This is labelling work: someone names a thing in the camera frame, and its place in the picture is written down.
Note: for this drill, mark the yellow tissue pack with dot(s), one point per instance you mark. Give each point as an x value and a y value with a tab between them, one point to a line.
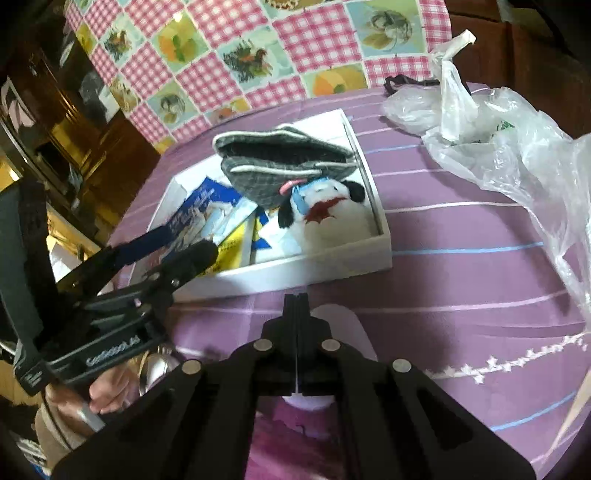
231	251

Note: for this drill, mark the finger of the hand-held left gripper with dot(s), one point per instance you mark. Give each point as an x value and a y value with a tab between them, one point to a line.
152	240
194	261

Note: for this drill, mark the dark wooden cabinet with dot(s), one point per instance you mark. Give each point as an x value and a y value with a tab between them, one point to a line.
521	41

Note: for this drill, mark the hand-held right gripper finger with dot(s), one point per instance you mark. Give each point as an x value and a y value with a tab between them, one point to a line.
302	332
291	332

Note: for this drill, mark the purple printed bedsheet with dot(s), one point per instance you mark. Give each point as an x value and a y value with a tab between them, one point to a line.
438	277

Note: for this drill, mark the grey plaid pouch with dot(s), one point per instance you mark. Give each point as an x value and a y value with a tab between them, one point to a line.
268	170

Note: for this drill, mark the white plush dog toy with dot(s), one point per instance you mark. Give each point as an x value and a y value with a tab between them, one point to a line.
341	217

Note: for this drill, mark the glass-fronted wooden cabinet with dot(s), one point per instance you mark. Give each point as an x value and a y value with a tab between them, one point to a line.
55	120

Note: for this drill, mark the pink checkered cloth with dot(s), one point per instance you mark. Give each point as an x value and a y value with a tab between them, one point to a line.
314	41

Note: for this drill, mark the blue white packet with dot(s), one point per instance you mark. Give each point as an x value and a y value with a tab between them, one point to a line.
272	242

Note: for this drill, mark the blue wet wipe packet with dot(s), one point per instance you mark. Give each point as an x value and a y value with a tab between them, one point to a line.
217	207

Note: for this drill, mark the white cardboard box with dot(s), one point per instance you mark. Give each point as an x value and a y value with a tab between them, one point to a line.
323	267

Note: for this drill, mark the clear plastic bag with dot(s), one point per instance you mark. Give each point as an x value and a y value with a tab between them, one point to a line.
521	152

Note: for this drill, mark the person's left hand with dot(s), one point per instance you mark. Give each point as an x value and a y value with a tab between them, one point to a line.
115	390

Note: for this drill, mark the person's left forearm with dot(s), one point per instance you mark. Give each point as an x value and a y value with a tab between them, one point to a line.
57	429

